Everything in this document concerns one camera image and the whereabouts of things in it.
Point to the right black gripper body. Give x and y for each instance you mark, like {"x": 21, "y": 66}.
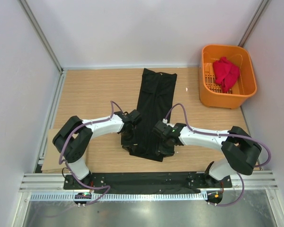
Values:
{"x": 164, "y": 147}

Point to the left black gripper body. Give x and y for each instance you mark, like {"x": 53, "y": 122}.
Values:
{"x": 129, "y": 139}

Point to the black t shirt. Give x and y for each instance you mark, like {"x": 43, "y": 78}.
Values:
{"x": 154, "y": 102}

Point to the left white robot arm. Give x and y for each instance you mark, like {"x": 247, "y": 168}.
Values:
{"x": 73, "y": 138}

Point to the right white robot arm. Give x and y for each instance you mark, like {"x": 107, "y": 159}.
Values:
{"x": 239, "y": 150}

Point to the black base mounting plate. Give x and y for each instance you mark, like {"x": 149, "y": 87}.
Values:
{"x": 139, "y": 180}

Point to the orange plastic basket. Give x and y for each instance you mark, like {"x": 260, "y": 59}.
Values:
{"x": 210, "y": 93}

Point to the brown cardboard sheet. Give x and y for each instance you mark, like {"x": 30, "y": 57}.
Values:
{"x": 50, "y": 164}

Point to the red t shirt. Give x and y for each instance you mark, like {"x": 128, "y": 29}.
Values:
{"x": 226, "y": 73}

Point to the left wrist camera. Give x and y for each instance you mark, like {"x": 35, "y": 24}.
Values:
{"x": 134, "y": 117}

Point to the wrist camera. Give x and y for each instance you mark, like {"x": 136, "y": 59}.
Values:
{"x": 162, "y": 130}
{"x": 134, "y": 117}

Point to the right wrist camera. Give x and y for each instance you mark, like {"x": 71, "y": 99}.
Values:
{"x": 162, "y": 130}

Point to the aluminium front frame rail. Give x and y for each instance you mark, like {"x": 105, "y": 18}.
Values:
{"x": 259, "y": 180}

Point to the white slotted cable duct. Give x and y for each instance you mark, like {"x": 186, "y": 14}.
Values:
{"x": 83, "y": 196}

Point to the left aluminium corner post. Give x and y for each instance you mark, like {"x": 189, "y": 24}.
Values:
{"x": 32, "y": 19}

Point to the aluminium corner post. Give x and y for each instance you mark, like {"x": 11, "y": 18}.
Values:
{"x": 254, "y": 21}
{"x": 32, "y": 19}

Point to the right aluminium corner post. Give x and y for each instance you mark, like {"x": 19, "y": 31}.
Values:
{"x": 254, "y": 21}

